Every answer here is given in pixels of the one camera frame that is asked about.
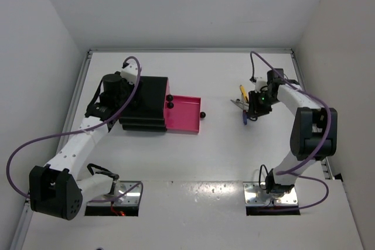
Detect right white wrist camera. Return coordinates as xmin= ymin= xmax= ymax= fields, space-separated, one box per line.
xmin=255 ymin=77 xmax=268 ymax=93

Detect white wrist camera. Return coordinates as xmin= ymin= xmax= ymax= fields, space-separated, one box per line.
xmin=255 ymin=77 xmax=268 ymax=93
xmin=120 ymin=61 xmax=138 ymax=84

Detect pink top drawer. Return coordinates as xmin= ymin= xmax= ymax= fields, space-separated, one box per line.
xmin=165 ymin=80 xmax=173 ymax=102

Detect black handled scissors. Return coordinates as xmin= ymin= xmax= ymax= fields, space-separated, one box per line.
xmin=231 ymin=99 xmax=248 ymax=113

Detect black drawer cabinet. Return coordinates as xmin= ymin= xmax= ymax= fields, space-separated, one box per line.
xmin=118 ymin=76 xmax=168 ymax=132

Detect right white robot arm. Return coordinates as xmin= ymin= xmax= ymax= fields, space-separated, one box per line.
xmin=246 ymin=69 xmax=338 ymax=196

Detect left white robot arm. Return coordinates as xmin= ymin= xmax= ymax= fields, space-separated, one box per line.
xmin=29 ymin=73 xmax=131 ymax=221

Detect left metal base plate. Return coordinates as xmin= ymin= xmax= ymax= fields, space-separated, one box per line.
xmin=87 ymin=180 xmax=144 ymax=207

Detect pink bottom drawer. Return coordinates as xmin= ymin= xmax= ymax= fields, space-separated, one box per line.
xmin=163 ymin=95 xmax=202 ymax=134

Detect pink drawer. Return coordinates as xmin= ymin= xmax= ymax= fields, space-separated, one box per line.
xmin=165 ymin=80 xmax=173 ymax=102
xmin=163 ymin=95 xmax=202 ymax=134
xmin=166 ymin=102 xmax=174 ymax=109

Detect blue handled screwdriver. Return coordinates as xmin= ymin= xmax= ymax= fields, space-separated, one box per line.
xmin=242 ymin=110 xmax=248 ymax=125

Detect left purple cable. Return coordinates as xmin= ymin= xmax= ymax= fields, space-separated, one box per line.
xmin=5 ymin=56 xmax=144 ymax=204

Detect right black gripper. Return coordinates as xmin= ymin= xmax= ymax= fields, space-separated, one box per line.
xmin=247 ymin=90 xmax=280 ymax=119

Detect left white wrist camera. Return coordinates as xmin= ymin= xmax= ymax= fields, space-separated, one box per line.
xmin=120 ymin=61 xmax=138 ymax=84

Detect metal base plate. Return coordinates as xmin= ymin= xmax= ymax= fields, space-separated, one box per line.
xmin=87 ymin=180 xmax=144 ymax=207
xmin=243 ymin=181 xmax=299 ymax=208

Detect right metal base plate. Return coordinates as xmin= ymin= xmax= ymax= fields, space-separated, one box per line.
xmin=243 ymin=181 xmax=299 ymax=208

